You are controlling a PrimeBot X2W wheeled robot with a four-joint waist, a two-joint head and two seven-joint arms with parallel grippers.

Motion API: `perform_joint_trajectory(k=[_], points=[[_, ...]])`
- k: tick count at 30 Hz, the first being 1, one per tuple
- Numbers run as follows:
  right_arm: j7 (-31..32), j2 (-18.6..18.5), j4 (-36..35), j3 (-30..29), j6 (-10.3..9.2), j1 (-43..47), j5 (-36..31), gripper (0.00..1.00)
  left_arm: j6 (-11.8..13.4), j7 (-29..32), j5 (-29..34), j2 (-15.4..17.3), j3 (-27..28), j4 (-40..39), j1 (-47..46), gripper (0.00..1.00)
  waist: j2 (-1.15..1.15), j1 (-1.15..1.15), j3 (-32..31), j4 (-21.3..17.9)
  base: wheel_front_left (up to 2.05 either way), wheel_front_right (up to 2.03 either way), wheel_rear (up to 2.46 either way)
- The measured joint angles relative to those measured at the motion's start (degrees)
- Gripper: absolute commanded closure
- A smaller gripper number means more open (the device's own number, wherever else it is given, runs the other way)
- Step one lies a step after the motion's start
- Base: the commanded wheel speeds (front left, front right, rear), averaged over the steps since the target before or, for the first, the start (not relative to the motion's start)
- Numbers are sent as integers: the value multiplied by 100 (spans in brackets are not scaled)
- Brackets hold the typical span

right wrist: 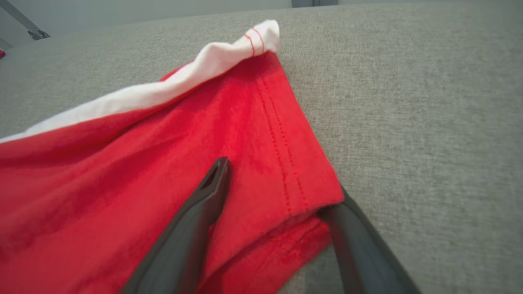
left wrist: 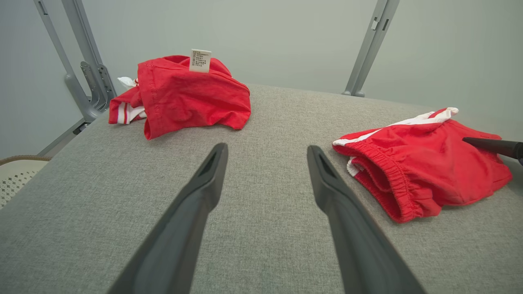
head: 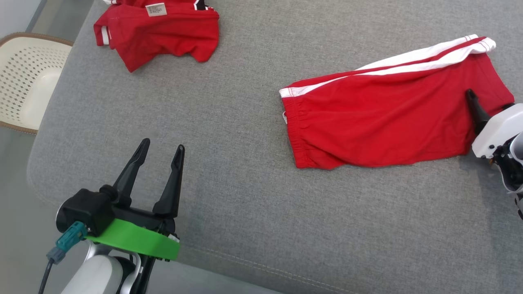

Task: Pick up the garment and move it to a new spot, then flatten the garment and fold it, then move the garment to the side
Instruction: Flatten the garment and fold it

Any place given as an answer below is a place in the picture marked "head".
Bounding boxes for white perforated laundry basket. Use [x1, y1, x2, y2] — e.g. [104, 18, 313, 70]
[0, 32, 74, 135]

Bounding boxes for teal plug black cable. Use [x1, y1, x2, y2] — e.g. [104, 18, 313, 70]
[38, 221, 89, 294]

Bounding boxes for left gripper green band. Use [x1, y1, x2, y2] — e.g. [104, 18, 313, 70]
[87, 138, 186, 262]

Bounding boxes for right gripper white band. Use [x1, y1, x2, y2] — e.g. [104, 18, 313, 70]
[465, 89, 523, 193]

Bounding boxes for red shorts white side stripes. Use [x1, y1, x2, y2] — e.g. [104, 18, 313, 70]
[279, 34, 516, 170]

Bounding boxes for grey fabric sofa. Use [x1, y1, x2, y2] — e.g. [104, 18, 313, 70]
[27, 0, 523, 294]

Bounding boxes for red t-shirt white sleeves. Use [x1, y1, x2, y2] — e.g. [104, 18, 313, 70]
[93, 0, 220, 73]

